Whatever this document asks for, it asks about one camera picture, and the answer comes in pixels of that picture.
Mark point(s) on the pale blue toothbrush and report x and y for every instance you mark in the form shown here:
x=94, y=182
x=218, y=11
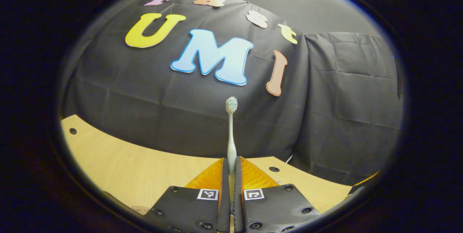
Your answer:
x=231, y=142

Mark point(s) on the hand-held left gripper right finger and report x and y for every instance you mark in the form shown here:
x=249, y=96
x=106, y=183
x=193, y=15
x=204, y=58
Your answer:
x=237, y=197

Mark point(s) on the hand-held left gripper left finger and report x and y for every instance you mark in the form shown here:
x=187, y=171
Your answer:
x=225, y=197

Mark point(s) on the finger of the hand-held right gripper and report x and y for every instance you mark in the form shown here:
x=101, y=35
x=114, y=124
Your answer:
x=363, y=184

